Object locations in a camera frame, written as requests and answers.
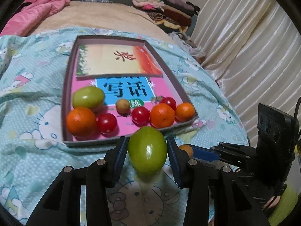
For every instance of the blue hello kitty quilt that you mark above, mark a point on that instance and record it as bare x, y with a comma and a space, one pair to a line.
32, 75

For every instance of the pink workbook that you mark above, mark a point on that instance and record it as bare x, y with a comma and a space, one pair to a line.
103, 109

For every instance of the green mango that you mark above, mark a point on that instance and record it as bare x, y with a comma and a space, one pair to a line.
147, 150
89, 97

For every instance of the orange tangerine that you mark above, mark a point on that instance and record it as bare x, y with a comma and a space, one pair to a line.
81, 122
184, 112
162, 116

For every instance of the white crumpled cloth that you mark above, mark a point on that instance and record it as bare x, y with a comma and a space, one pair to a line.
187, 45

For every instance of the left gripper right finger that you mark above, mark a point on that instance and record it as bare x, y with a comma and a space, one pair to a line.
233, 201

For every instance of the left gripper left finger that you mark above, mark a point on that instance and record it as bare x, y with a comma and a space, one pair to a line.
60, 204

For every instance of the pink quilt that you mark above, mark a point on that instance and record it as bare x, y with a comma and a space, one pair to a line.
32, 12

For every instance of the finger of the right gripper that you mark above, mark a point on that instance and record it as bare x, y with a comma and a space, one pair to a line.
204, 154
228, 151

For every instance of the cherry tomato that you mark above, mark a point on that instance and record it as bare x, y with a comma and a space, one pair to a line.
106, 123
140, 116
169, 101

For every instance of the beige bed blanket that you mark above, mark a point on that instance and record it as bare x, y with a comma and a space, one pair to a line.
103, 16

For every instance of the pile of folded clothes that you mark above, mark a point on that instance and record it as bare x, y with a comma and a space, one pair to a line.
169, 15

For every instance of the orange cream book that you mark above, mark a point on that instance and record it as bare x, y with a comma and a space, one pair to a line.
107, 60

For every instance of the cream curtain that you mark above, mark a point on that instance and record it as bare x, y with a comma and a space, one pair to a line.
253, 53

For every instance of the brown longan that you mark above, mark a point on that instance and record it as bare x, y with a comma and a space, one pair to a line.
187, 148
123, 106

